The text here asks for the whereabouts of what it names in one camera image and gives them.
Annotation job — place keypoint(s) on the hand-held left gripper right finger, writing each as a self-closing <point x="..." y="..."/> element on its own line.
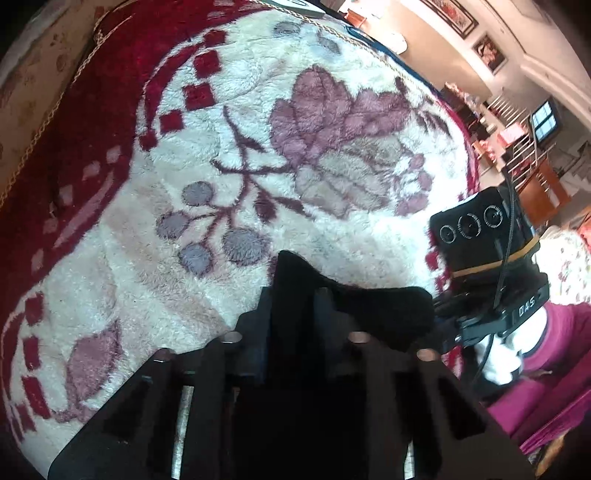
<point x="364" y="364"/>

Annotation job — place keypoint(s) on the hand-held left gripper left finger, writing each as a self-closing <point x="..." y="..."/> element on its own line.
<point x="217" y="369"/>

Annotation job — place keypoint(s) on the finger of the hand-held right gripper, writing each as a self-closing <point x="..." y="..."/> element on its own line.
<point x="448" y="318"/>

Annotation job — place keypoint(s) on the black ribbed pants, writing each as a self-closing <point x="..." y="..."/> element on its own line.
<point x="374" y="309"/>

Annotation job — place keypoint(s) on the person's right forearm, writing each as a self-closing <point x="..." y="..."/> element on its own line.
<point x="565" y="332"/>

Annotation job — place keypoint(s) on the person's right hand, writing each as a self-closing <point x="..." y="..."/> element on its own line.
<point x="508" y="360"/>

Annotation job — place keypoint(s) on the wooden cabinet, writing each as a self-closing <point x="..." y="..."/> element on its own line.
<point x="545" y="194"/>

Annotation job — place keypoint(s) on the cream floral cloth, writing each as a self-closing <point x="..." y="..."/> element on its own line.
<point x="570" y="263"/>

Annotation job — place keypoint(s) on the white stair railing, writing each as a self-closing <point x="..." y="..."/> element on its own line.
<point x="521" y="147"/>

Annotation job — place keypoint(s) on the person's magenta garment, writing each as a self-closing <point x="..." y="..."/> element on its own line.
<point x="545" y="410"/>

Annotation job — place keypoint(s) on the window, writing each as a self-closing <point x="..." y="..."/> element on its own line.
<point x="545" y="119"/>

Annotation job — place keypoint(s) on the red and white plush blanket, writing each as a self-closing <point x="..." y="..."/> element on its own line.
<point x="207" y="138"/>

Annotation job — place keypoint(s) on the white flat device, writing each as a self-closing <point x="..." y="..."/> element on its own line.
<point x="300" y="7"/>

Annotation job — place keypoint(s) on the cream floral quilt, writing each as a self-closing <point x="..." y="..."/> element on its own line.
<point x="27" y="92"/>

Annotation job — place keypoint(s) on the small framed wall picture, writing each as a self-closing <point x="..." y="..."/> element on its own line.
<point x="490" y="51"/>

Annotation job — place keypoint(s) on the large framed wall picture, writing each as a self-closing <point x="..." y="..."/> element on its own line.
<point x="455" y="16"/>

